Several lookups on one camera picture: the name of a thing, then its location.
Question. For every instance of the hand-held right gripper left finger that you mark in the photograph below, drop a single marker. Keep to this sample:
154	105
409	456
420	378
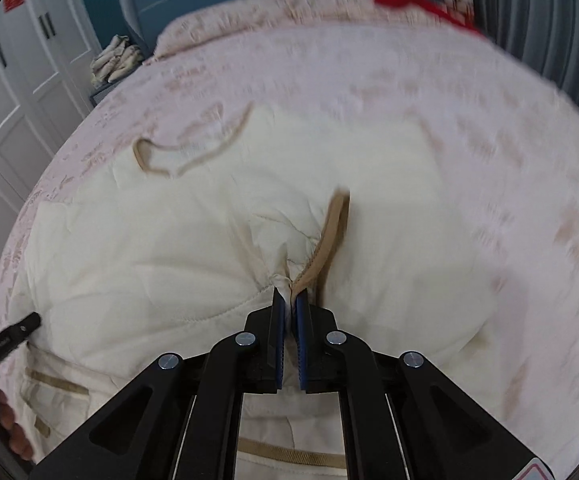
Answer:
280	340

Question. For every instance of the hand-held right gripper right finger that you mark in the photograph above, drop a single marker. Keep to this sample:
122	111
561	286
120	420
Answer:
302	345

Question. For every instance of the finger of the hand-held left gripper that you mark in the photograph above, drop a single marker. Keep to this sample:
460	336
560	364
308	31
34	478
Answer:
14	334

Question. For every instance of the cream quilted jacket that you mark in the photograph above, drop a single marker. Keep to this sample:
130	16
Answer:
169	240

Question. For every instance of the person's left hand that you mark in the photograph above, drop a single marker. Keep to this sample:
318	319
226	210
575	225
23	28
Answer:
8	410

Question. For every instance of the white wardrobe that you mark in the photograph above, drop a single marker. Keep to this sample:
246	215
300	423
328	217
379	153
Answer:
44	90

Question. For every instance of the blue-grey nightstand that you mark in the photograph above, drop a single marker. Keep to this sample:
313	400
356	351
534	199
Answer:
101	91

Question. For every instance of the bed with pink butterfly bedspread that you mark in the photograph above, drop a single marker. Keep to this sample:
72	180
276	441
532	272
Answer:
469	110

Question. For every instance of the pile of beige cloth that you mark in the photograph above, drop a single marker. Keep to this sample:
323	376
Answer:
117	60

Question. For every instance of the pink patterned pillow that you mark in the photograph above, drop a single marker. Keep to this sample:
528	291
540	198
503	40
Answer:
339	7
204	30

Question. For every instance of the small plush doll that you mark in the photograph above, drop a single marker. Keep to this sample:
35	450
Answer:
457	2

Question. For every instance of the grey curtain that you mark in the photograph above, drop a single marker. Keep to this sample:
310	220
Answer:
534	20

